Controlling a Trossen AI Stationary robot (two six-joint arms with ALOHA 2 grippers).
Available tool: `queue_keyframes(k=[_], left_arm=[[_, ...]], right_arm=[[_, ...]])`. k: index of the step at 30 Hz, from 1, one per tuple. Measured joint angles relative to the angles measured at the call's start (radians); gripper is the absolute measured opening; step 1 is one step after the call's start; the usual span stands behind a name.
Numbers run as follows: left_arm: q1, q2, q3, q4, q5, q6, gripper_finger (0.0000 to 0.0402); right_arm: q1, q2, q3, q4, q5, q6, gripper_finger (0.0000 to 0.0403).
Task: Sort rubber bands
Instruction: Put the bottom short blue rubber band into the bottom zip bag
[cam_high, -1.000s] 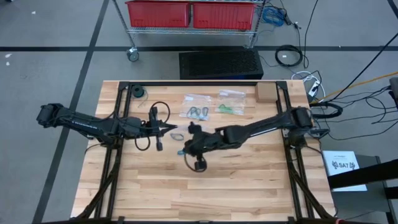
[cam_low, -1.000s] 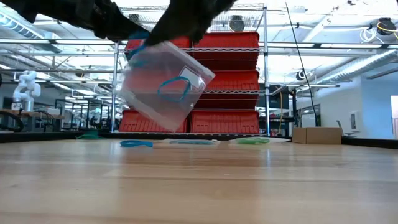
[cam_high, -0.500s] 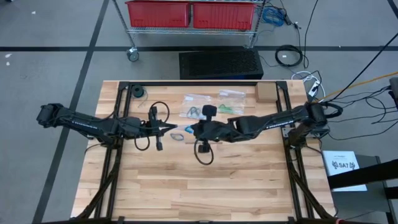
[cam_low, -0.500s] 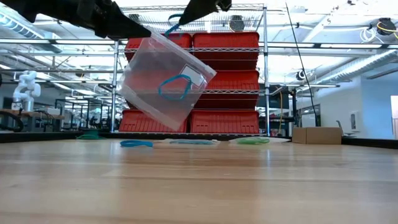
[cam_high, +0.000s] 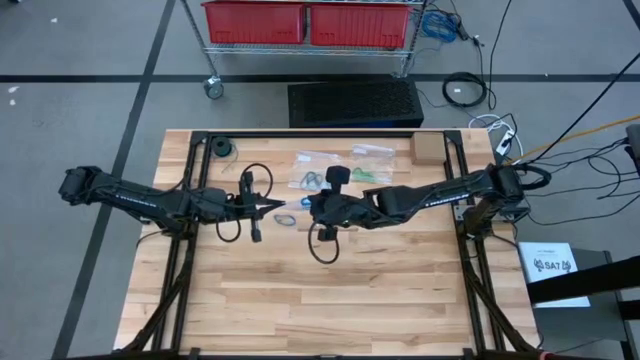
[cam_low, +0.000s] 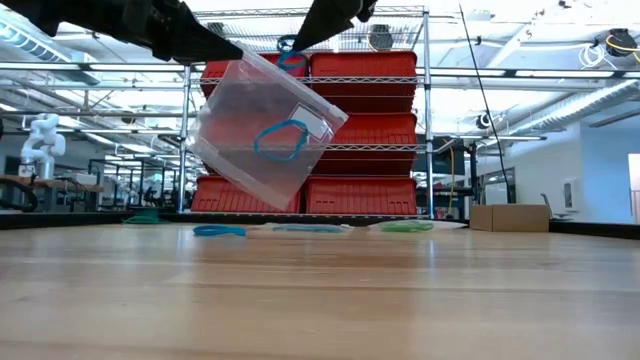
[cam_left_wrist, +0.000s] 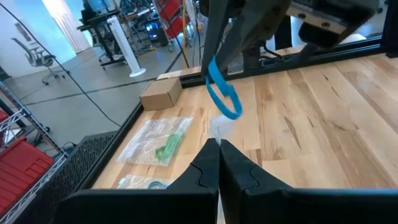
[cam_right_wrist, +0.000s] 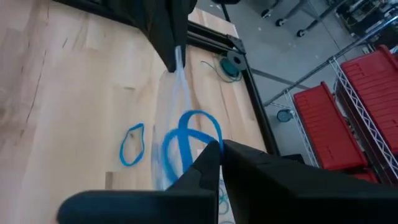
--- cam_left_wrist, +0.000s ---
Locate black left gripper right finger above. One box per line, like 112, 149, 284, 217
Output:
219, 139, 398, 224

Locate white tower fan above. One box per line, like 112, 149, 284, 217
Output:
106, 15, 147, 78

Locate distant red bin rack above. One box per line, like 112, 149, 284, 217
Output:
158, 0, 190, 40

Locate small cardboard box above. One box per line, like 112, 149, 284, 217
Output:
139, 77, 183, 111

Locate black desk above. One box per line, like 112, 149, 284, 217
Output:
76, 7, 125, 68

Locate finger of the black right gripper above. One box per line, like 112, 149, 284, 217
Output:
217, 0, 292, 72
200, 0, 233, 76

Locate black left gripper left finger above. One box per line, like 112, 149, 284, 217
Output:
54, 138, 221, 224

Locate grey office chair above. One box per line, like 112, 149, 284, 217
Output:
11, 37, 71, 85

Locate chrome wire shelving cart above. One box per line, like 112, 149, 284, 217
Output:
0, 79, 68, 224

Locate clear plastic zip bag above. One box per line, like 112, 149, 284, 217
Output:
210, 114, 240, 146
116, 116, 194, 167
116, 174, 175, 190

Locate thin black hanging cable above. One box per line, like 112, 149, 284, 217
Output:
0, 2, 121, 127

